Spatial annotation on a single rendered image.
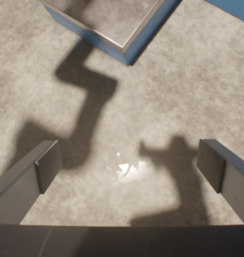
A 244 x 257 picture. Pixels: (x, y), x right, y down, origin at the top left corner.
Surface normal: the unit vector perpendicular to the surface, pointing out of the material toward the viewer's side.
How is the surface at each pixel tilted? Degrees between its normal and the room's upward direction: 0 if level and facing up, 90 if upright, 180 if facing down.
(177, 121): 0
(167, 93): 0
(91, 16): 0
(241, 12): 90
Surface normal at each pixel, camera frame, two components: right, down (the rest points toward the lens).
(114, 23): -0.14, -0.12
